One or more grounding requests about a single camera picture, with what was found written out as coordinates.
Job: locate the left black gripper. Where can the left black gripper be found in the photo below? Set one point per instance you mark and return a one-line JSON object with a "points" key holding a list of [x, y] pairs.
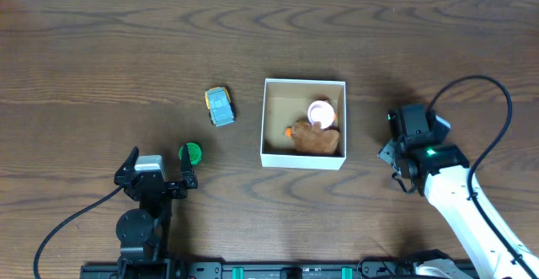
{"points": [[156, 186]]}

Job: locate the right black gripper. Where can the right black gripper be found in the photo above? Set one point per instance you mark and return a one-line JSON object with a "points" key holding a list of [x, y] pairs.
{"points": [[388, 155]]}

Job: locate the pink duck toy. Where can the pink duck toy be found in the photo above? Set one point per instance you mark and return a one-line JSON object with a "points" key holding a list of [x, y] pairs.
{"points": [[322, 112]]}

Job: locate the brown plush toy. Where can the brown plush toy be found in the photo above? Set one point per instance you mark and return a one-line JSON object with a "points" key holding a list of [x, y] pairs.
{"points": [[312, 139]]}

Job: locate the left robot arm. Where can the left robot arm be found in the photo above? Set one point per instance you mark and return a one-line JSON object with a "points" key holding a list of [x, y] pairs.
{"points": [[143, 232]]}

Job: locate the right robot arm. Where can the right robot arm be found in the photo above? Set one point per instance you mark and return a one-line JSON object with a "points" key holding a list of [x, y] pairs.
{"points": [[423, 162]]}

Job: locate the green round toy disc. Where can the green round toy disc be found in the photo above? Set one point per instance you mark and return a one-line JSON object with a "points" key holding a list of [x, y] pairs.
{"points": [[194, 151]]}

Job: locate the yellow grey toy car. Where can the yellow grey toy car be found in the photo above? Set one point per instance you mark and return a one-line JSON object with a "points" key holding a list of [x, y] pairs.
{"points": [[220, 106]]}

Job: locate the white cardboard box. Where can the white cardboard box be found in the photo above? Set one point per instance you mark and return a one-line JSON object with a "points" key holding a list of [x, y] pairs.
{"points": [[287, 101]]}

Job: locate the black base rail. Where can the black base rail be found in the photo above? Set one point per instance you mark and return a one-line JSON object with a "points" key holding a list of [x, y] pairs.
{"points": [[425, 264]]}

